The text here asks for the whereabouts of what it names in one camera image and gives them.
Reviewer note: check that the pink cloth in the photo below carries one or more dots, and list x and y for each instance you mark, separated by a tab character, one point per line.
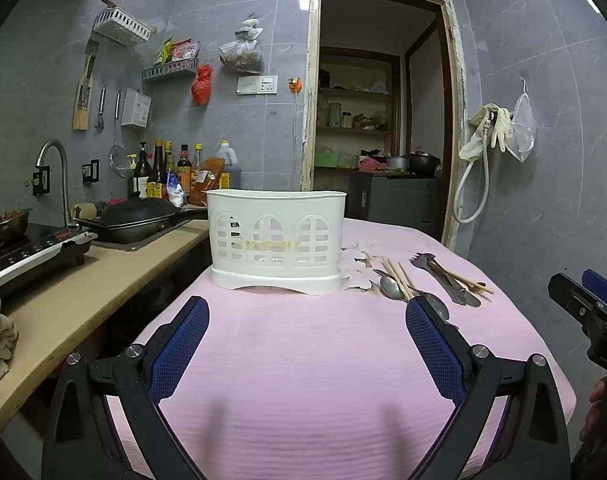
371	164

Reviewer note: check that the clear bag of dried goods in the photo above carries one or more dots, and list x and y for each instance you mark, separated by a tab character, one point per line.
241	52

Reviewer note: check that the red plastic bag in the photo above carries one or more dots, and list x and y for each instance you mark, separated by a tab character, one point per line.
202	87

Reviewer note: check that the grey wall rack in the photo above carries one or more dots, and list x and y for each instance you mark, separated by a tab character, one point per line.
168	71

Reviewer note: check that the wok with food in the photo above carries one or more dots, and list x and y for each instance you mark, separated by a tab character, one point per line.
3	227

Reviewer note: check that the white mesh bag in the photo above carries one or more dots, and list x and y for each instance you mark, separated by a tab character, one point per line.
523	120

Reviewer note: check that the black frying pan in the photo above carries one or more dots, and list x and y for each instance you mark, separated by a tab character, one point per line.
133	217

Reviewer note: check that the wall switch panel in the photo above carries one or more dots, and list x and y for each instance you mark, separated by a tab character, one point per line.
256	85

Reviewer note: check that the orange wall plug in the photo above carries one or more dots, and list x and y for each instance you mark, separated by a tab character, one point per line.
295	85

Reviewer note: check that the yellow cap sauce bottle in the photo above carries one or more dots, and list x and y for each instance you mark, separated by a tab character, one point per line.
197	157

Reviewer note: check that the white plastic utensil basket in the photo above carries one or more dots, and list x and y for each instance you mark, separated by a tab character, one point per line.
276	205

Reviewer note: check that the metal fork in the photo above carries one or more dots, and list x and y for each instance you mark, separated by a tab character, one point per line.
422	261

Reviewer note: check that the grey cabinet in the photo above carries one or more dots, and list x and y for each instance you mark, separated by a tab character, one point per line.
393	200

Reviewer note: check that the red label sauce bottle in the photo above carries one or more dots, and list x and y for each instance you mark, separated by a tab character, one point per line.
183	170

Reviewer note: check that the colourful snack packets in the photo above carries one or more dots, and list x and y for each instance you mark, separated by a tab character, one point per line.
181	50

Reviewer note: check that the wooden door frame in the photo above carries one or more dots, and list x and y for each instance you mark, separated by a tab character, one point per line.
311	110

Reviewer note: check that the black wall socket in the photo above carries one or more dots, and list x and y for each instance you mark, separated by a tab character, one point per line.
41	181
90	171

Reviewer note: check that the pink floral tablecloth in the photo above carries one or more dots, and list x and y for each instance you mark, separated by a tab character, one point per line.
303	355

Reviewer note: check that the silver pot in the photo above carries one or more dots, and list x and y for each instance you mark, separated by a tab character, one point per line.
397	163

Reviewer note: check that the beige kitchen counter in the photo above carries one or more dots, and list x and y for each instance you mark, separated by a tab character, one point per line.
83	300

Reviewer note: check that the metal table knife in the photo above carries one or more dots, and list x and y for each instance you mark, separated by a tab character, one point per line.
458	290

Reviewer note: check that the hanging metal peeler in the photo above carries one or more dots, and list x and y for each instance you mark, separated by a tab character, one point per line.
100	110

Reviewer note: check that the green box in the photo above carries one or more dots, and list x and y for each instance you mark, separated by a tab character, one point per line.
326	160

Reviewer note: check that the white wall basket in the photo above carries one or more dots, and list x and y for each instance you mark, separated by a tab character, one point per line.
121	25

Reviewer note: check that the green jar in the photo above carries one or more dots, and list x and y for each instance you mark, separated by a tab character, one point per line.
335	115

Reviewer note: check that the tall dark sauce bottle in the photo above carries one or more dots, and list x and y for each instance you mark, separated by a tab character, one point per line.
157	170

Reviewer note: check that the white and blue bag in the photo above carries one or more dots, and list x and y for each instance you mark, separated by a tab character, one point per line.
176	190

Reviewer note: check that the person's right hand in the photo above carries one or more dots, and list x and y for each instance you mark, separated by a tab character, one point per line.
594	420

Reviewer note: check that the hanging mesh strainer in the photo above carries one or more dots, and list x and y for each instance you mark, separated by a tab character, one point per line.
117	160

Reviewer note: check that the cream rubber gloves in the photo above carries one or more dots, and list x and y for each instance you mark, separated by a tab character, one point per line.
501	125

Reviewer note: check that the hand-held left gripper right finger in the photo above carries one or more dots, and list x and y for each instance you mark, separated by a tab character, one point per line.
433	345

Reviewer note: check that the black pot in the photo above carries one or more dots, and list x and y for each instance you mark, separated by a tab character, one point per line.
423	164

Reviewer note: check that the small gold spoon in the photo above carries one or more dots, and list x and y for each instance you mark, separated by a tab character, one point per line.
476	286

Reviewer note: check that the large dark oil jug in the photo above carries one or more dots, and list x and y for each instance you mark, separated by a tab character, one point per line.
231	165

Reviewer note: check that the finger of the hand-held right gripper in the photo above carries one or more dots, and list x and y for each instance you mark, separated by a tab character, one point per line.
571	292
603	287

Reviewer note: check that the metal faucet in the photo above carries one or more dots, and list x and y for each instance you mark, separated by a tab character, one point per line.
58	160

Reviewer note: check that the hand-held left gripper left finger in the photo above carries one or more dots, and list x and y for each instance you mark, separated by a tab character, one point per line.
183	345

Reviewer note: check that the white hanging box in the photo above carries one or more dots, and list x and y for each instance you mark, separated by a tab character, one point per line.
135	107

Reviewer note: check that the wooden shelf unit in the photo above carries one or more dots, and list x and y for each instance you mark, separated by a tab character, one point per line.
356	92

